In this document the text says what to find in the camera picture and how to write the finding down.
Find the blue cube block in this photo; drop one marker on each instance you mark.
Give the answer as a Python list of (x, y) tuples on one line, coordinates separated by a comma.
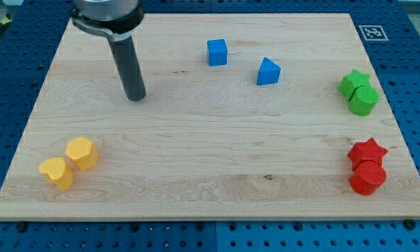
[(217, 52)]

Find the light wooden board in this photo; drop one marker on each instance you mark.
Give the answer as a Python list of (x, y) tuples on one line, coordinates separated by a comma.
[(207, 143)]

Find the blue triangular prism block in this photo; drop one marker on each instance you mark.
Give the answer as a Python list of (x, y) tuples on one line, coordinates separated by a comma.
[(268, 73)]

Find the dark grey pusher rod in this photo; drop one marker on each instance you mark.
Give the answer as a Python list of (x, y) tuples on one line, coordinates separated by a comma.
[(129, 71)]

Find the yellow hexagon block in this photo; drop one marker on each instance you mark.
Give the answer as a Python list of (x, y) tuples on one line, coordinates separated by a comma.
[(82, 153)]

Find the green star block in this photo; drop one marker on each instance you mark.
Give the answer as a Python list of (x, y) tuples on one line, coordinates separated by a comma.
[(352, 81)]

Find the green cylinder block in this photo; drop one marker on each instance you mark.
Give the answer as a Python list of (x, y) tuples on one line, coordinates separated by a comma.
[(363, 101)]

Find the yellow heart block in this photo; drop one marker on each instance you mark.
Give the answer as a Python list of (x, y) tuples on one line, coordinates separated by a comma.
[(56, 171)]

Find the red star block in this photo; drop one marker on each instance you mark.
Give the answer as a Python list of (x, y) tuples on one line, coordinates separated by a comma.
[(368, 150)]

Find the red cylinder block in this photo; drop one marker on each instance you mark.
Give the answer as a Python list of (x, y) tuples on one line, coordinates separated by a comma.
[(367, 178)]

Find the white fiducial marker tag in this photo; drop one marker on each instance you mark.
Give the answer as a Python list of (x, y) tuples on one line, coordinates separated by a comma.
[(371, 32)]

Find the black bolt bottom left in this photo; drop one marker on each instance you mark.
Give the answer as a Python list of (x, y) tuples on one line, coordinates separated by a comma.
[(21, 227)]

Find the black bolt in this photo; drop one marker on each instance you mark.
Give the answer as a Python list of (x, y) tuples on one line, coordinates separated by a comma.
[(21, 227), (410, 224)]

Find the black bolt bottom right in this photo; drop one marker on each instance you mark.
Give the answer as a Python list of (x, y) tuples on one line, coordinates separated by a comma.
[(410, 224)]

